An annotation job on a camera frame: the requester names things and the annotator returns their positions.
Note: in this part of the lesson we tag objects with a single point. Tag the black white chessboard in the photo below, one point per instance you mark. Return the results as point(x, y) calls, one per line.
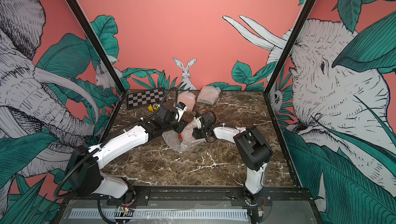
point(145, 98)

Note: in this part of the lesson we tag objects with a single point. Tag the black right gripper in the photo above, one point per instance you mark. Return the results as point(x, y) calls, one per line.
point(196, 132)

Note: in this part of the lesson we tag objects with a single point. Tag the clear bubble wrap sheet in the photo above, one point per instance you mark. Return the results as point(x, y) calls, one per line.
point(183, 141)

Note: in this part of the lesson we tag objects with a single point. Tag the right bubble wrapped plate bundle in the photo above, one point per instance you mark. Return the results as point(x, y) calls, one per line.
point(209, 95)

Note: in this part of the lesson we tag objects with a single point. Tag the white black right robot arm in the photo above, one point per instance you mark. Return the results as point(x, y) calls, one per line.
point(253, 148)

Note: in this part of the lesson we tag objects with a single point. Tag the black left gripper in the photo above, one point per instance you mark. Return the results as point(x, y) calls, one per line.
point(181, 126)

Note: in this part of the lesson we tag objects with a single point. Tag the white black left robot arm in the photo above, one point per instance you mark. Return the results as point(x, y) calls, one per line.
point(85, 164)

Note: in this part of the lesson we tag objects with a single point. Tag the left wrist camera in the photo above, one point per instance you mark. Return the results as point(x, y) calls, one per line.
point(181, 108)

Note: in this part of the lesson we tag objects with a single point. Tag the white slotted cable duct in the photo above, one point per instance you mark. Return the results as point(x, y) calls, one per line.
point(145, 214)

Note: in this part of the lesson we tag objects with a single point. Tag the black right frame post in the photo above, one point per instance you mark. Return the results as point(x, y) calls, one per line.
point(305, 11)

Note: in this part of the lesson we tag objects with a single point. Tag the black left frame post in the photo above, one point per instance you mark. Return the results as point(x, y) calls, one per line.
point(93, 38)

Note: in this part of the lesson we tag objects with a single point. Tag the left pink bubble wrapped bundle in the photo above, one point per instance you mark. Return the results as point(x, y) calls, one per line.
point(188, 98)

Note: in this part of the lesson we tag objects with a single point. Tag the black frame post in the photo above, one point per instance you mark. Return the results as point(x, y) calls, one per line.
point(305, 11)
point(93, 38)

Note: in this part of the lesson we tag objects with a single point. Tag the small yellow toy block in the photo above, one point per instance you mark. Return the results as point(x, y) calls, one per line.
point(153, 107)

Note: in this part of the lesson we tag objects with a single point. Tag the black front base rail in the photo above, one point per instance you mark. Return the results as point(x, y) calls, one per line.
point(236, 195)

